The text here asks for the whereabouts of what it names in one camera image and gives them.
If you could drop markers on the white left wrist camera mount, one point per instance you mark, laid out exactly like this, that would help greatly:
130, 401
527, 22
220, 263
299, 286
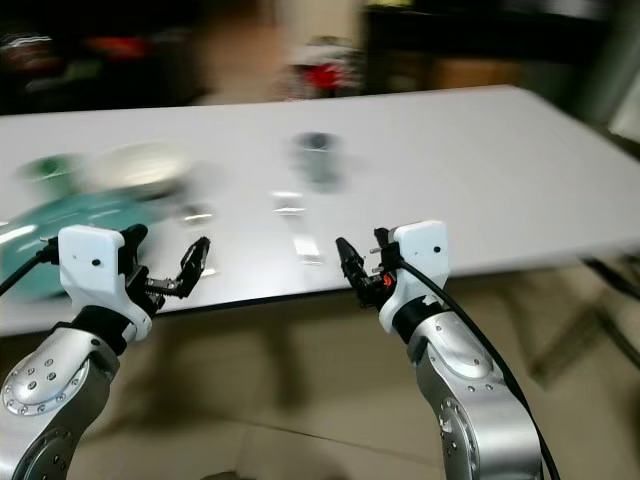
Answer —
95, 262

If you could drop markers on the long silver cutlery piece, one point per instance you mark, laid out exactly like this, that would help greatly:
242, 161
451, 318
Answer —
295, 225

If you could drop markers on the teal plate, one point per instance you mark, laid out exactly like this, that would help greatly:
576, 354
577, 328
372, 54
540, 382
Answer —
40, 235

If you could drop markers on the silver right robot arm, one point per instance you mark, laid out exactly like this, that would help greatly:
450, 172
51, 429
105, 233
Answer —
470, 400

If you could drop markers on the dark cabinet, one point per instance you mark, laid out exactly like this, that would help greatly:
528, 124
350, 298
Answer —
480, 45

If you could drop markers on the green cup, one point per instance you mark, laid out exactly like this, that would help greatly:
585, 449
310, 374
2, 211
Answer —
50, 175

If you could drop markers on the grey cup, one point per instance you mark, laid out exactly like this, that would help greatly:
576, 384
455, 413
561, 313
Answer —
320, 157

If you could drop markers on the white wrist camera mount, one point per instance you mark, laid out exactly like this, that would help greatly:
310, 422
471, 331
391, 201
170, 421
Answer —
95, 262
422, 250

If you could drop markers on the white bowl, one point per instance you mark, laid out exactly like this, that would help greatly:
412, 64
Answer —
140, 165

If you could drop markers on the short silver cutlery piece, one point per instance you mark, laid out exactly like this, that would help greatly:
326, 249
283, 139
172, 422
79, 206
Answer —
195, 212

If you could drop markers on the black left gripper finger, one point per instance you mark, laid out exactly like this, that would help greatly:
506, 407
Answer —
135, 238
195, 265

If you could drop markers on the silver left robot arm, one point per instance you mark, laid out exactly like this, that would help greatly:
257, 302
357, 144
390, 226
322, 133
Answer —
50, 400

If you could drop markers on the red and white object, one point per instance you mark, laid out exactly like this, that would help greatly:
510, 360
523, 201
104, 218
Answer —
325, 72

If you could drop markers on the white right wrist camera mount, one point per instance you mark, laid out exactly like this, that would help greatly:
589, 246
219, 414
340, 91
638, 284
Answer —
422, 250

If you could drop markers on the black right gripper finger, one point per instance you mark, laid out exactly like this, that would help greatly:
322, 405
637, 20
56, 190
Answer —
382, 242
350, 260

